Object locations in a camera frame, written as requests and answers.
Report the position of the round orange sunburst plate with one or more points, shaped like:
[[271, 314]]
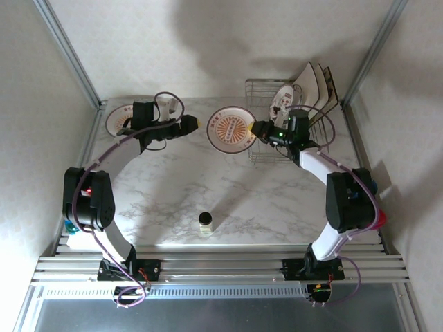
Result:
[[228, 129], [116, 121]]

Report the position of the small round red-print plate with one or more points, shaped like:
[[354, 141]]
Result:
[[284, 98]]

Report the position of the plain white square plate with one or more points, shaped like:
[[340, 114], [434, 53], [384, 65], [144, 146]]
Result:
[[308, 86]]

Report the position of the square plate with drawing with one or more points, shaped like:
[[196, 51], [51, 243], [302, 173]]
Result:
[[322, 83]]

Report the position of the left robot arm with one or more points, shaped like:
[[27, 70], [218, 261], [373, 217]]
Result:
[[88, 204]]

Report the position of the square plate brown rim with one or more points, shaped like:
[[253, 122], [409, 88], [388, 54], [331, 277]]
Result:
[[331, 91]]

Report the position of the glass jar black lid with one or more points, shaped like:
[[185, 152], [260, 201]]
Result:
[[206, 218]]

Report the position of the red plastic cup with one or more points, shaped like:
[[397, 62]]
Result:
[[381, 218]]

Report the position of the teal plastic object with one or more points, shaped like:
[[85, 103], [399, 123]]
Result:
[[71, 227]]

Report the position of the grey metal panel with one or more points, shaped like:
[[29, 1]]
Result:
[[221, 316]]

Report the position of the aluminium frame post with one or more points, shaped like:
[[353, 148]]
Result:
[[374, 52], [69, 52]]

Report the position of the aluminium frame beam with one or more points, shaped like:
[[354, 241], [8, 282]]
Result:
[[221, 257]]

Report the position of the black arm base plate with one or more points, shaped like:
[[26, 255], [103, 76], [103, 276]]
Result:
[[152, 269], [292, 269]]

